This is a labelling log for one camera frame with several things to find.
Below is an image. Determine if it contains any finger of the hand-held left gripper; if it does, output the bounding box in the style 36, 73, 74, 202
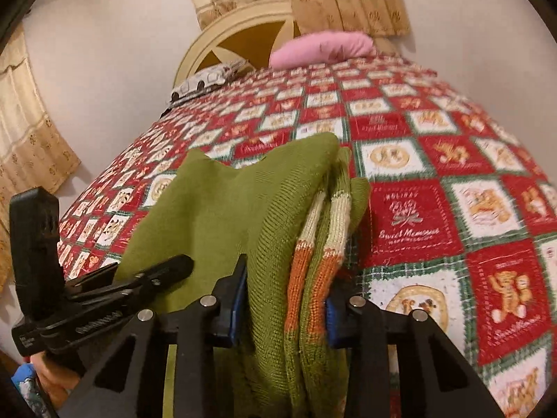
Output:
70, 284, 149, 302
65, 254, 195, 293

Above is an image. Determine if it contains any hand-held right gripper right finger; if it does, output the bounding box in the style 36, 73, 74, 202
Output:
326, 295, 501, 418

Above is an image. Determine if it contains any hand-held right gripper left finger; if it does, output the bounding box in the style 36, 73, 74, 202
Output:
58, 265, 249, 418

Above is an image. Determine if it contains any green orange cream knit sweater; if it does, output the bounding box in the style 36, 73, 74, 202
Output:
122, 133, 371, 418

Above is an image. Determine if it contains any person's left hand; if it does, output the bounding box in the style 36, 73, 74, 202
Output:
28, 350, 72, 408

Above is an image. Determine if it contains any blue printed clothing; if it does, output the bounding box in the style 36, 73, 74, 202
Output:
11, 363, 49, 418

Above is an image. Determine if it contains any white grey patterned pillow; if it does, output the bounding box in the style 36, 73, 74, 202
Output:
167, 59, 257, 107

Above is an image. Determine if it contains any red white printed quilt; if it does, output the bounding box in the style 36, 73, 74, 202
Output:
56, 54, 557, 418

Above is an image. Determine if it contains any cream gold round headboard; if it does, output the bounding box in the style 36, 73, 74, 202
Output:
176, 0, 305, 90

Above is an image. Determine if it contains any pink pillow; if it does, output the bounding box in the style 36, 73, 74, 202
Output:
269, 30, 377, 69

